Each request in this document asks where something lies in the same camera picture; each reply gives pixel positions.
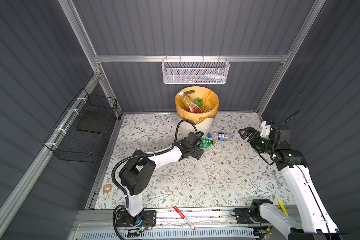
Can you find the cream ribbed waste bin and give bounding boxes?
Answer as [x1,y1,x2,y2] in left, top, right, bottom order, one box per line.
[179,118,215,138]

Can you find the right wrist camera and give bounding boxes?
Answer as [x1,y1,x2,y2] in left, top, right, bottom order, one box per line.
[260,121,278,139]

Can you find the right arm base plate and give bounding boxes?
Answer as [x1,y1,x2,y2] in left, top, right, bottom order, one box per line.
[234,207,258,224]

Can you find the orange plastic bin liner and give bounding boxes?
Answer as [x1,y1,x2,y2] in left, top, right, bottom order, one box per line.
[175,86,219,124]

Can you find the yellow highlighter pen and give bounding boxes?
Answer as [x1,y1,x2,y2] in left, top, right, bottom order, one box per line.
[278,200,289,216]

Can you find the floral table mat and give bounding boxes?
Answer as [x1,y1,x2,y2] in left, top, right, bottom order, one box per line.
[95,113,295,209]

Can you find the tape roll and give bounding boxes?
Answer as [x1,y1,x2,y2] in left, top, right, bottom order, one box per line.
[103,184,113,194]

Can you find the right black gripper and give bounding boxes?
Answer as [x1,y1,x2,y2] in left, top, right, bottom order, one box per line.
[238,126,274,155]

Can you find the large green soda bottle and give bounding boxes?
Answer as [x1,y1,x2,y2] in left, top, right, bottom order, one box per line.
[194,98,204,108]

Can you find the red marker pen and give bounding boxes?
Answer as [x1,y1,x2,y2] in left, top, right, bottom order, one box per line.
[173,206,196,231]

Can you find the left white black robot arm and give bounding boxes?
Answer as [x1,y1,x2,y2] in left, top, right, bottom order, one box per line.
[111,120,204,226]

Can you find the red yellow tea bottle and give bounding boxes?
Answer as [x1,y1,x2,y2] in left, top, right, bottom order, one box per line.
[179,92,203,114]

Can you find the white wire mesh basket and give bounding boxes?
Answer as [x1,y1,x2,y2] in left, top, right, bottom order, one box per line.
[161,58,230,85]

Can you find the black wire mesh basket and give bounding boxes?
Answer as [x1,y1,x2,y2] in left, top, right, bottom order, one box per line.
[44,89,119,163]

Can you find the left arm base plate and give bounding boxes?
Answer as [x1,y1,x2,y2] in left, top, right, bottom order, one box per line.
[114,210,157,228]

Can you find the blue label water bottle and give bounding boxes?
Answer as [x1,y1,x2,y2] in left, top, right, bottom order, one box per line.
[207,132,232,142]

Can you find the items in white basket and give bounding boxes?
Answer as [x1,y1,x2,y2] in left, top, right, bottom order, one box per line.
[181,74,226,84]

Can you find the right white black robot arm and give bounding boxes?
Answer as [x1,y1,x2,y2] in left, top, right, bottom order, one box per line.
[238,124,342,240]

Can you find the crushed green bottle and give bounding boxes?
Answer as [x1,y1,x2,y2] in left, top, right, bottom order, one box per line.
[200,138,216,149]

